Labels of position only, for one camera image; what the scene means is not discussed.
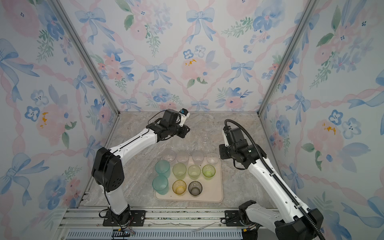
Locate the aluminium rail frame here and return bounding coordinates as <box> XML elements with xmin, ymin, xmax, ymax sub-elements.
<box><xmin>53</xmin><ymin>206</ymin><xmax>316</xmax><ymax>240</ymax></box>

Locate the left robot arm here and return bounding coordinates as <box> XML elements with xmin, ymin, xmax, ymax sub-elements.
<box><xmin>92</xmin><ymin>109</ymin><xmax>190</xmax><ymax>225</ymax></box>

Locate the small clear faceted glass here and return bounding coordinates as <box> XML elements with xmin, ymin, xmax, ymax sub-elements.
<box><xmin>202</xmin><ymin>134</ymin><xmax>210</xmax><ymax>144</ymax></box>

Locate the yellow amber glass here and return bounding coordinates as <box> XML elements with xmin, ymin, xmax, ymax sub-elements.
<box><xmin>172</xmin><ymin>180</ymin><xmax>187</xmax><ymax>196</ymax></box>

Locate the small clear glass far right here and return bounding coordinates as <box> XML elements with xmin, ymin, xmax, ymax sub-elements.
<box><xmin>206</xmin><ymin>153</ymin><xmax>220</xmax><ymax>165</ymax></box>

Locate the tall frosted clear cup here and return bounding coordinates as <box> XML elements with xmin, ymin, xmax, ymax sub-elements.
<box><xmin>176</xmin><ymin>150</ymin><xmax>190</xmax><ymax>164</ymax></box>

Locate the tall teal cup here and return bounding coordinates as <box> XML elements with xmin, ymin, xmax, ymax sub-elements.
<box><xmin>152</xmin><ymin>176</ymin><xmax>169</xmax><ymax>195</ymax></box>
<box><xmin>155</xmin><ymin>160</ymin><xmax>171</xmax><ymax>178</ymax></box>

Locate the bright green glass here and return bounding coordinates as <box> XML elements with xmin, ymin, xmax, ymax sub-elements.
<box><xmin>202</xmin><ymin>165</ymin><xmax>216</xmax><ymax>180</ymax></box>

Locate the dark smoky glass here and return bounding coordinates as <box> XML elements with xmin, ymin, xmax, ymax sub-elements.
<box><xmin>188</xmin><ymin>181</ymin><xmax>203</xmax><ymax>197</ymax></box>

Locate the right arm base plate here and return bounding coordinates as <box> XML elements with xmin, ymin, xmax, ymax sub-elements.
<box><xmin>221</xmin><ymin>210</ymin><xmax>262</xmax><ymax>228</ymax></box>

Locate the short frosted clear cup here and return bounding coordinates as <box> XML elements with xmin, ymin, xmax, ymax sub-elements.
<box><xmin>192</xmin><ymin>151</ymin><xmax>205</xmax><ymax>165</ymax></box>

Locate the black corrugated cable hose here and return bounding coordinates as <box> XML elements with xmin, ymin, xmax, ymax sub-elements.
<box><xmin>224</xmin><ymin>119</ymin><xmax>326</xmax><ymax>240</ymax></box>

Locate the tall light green cup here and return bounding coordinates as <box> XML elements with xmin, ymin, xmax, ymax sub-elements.
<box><xmin>172</xmin><ymin>163</ymin><xmax>187</xmax><ymax>180</ymax></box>

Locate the short light green cup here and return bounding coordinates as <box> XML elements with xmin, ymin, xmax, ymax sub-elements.
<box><xmin>188</xmin><ymin>165</ymin><xmax>201</xmax><ymax>180</ymax></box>

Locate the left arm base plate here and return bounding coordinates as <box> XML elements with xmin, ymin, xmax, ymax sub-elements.
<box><xmin>99</xmin><ymin>209</ymin><xmax>147</xmax><ymax>227</ymax></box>

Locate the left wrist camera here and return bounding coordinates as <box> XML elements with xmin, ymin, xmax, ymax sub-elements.
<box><xmin>179</xmin><ymin>109</ymin><xmax>190</xmax><ymax>127</ymax></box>

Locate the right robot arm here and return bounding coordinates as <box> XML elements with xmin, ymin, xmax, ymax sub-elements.
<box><xmin>219</xmin><ymin>126</ymin><xmax>325</xmax><ymax>240</ymax></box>

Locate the beige plastic tray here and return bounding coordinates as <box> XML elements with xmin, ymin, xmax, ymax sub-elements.
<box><xmin>154</xmin><ymin>159</ymin><xmax>224</xmax><ymax>203</ymax></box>

